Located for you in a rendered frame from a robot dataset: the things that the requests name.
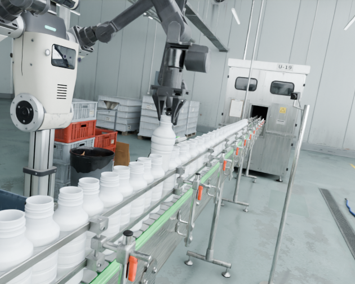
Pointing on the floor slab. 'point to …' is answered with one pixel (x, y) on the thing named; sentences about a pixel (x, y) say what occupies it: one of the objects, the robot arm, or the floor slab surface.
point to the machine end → (267, 109)
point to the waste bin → (89, 163)
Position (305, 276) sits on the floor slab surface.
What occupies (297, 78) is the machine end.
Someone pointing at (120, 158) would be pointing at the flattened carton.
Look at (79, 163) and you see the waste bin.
